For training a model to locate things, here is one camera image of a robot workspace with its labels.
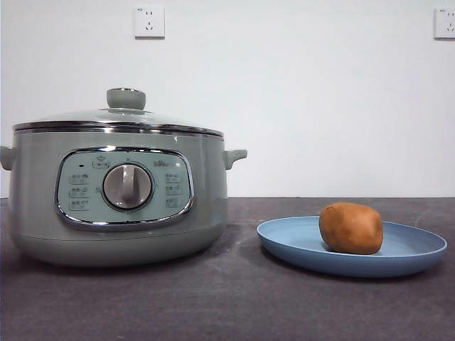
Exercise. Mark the glass lid with green knob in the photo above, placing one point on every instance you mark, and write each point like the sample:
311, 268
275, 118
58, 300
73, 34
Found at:
126, 98

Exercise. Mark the white wall socket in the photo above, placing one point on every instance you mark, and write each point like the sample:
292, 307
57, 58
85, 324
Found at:
149, 22
445, 24

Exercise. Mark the brown potato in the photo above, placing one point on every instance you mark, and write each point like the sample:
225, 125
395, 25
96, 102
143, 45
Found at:
350, 229

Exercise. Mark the pale green electric steamer pot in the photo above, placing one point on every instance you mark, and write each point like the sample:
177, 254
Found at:
35, 199

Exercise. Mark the blue round plate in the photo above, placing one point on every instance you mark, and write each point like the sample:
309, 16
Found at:
284, 241

